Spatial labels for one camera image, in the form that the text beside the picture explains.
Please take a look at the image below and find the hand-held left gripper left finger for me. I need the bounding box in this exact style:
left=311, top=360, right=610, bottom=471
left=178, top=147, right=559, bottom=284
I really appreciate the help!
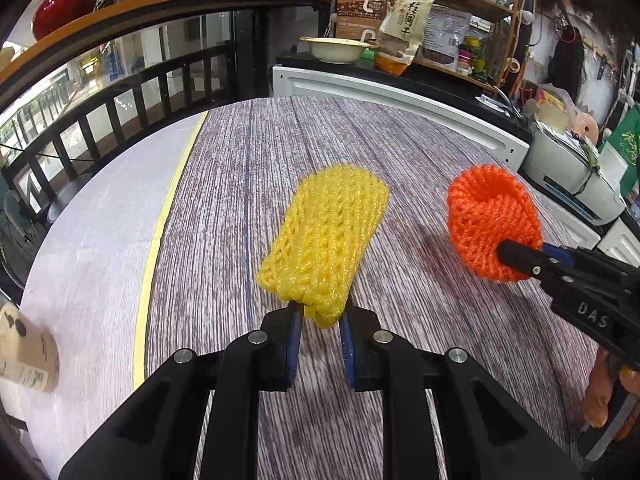
left=59, top=305, right=305, bottom=480

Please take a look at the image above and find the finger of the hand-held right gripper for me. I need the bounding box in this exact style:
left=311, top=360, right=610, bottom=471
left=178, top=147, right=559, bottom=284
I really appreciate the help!
left=542, top=244, right=626, bottom=281
left=495, top=240, right=556, bottom=283

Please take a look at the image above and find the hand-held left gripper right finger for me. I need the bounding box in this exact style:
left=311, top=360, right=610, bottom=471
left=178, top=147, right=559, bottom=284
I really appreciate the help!
left=340, top=305, right=583, bottom=480

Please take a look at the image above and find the orange foam net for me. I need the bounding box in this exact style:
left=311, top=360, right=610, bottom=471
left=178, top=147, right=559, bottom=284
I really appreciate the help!
left=446, top=164, right=544, bottom=285

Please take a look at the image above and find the yellow foam net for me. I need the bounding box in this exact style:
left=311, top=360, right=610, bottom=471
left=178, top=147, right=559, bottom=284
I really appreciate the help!
left=256, top=164, right=391, bottom=331

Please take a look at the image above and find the person's right hand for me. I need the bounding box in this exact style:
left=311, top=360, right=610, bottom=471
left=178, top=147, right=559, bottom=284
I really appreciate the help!
left=582, top=347, right=640, bottom=428

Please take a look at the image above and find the white printer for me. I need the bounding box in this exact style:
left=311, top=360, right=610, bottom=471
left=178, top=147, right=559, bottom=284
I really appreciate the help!
left=520, top=115, right=627, bottom=227

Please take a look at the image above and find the green tote bag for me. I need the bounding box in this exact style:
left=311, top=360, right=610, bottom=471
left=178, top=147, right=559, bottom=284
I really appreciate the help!
left=602, top=105, right=640, bottom=198

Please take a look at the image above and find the peach round object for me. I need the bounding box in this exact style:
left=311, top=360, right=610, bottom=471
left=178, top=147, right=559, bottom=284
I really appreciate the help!
left=570, top=112, right=598, bottom=138

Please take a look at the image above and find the pink plastic bag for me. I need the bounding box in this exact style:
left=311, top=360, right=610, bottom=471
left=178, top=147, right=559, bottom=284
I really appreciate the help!
left=535, top=85, right=578, bottom=116

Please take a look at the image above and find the grey foil packet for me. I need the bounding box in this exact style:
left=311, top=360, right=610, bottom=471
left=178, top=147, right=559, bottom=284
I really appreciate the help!
left=425, top=5, right=472, bottom=72

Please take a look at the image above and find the kraft snack bag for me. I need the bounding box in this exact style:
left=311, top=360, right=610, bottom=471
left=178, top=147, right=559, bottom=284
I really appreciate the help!
left=375, top=0, right=435, bottom=77

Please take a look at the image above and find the brown paper coffee cup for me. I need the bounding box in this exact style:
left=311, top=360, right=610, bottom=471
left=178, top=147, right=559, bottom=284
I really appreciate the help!
left=0, top=302, right=61, bottom=393

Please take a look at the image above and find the cream bowl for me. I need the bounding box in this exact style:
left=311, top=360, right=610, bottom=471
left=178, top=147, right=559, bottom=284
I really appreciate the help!
left=300, top=36, right=380, bottom=65

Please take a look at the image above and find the brown carton box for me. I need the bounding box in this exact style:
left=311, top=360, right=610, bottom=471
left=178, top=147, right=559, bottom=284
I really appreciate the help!
left=335, top=0, right=393, bottom=43

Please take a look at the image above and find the black railing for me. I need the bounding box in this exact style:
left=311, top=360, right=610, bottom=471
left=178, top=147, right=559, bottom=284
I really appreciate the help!
left=0, top=42, right=233, bottom=221

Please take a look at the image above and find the wooden ledge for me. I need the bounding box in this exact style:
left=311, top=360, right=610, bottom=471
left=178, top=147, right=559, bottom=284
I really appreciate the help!
left=0, top=0, right=333, bottom=101

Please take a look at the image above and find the red vase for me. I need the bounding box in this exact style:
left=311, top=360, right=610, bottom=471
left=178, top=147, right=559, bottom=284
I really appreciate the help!
left=32, top=0, right=99, bottom=41

